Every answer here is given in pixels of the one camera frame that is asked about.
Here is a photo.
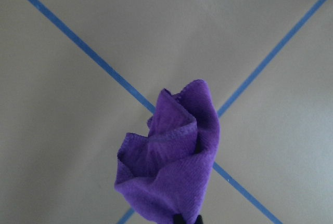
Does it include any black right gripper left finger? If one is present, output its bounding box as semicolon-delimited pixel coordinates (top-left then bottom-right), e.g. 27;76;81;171
173;214;185;224

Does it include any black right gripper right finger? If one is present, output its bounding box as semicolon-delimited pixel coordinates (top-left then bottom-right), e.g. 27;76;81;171
194;215;203;224

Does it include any purple towel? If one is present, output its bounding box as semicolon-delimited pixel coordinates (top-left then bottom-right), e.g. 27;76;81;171
114;80;220;223

